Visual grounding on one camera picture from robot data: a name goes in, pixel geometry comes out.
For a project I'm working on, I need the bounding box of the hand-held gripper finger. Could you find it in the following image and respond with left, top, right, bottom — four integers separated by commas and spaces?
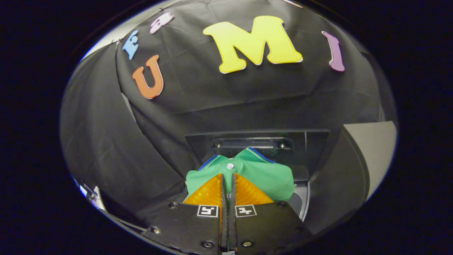
141, 173, 228, 255
228, 172, 312, 255

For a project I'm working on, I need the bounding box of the green polo shirt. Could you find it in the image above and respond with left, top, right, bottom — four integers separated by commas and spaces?
185, 147, 295, 205

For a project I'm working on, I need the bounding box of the black backdrop cloth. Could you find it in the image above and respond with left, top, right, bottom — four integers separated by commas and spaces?
59, 0, 398, 227

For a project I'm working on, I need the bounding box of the blue and white object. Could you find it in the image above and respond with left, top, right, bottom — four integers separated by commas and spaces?
74, 175, 107, 212

